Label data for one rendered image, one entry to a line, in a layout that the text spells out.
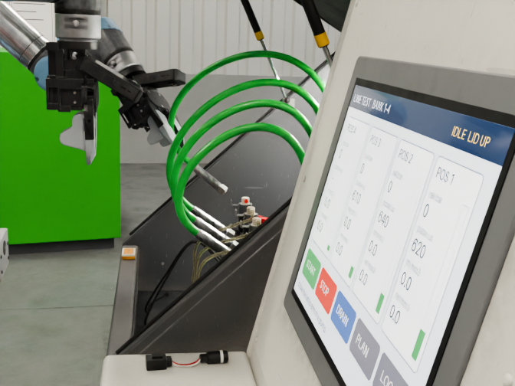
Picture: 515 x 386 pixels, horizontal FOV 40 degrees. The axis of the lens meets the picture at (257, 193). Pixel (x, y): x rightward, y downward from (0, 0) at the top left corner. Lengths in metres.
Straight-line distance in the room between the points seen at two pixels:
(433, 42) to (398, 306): 0.26
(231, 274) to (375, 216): 0.43
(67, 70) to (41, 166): 3.46
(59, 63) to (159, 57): 6.63
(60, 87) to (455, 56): 0.75
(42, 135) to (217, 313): 3.63
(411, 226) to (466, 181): 0.09
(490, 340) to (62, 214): 4.37
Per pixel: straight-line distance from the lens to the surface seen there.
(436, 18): 0.72
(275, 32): 8.04
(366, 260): 0.70
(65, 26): 1.22
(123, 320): 1.32
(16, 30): 1.55
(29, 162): 4.68
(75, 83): 1.22
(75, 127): 1.25
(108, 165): 4.73
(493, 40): 0.60
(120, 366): 1.09
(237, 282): 1.09
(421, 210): 0.61
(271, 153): 1.73
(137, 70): 1.58
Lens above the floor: 1.47
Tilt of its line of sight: 13 degrees down
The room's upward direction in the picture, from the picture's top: 2 degrees clockwise
